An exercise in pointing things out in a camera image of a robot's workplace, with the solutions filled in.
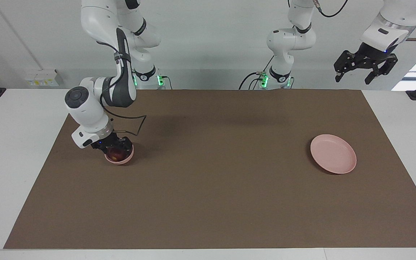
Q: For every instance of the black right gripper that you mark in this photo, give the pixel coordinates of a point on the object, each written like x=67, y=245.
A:
x=108, y=140

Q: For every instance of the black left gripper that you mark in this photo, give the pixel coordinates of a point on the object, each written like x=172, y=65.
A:
x=374, y=53

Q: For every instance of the dark red apple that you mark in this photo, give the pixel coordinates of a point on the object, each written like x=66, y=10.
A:
x=117, y=155

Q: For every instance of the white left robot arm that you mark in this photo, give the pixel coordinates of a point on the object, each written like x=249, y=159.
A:
x=287, y=39

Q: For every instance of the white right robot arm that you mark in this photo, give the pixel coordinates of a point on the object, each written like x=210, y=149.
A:
x=92, y=108

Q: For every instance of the pink bowl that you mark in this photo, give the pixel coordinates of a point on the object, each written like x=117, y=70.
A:
x=120, y=163

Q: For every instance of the pink plate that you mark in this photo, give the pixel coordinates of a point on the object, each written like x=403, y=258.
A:
x=332, y=153

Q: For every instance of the brown table mat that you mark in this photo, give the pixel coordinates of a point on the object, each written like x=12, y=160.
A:
x=208, y=180

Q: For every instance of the white wall outlet strip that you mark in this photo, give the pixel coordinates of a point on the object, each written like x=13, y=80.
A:
x=42, y=77

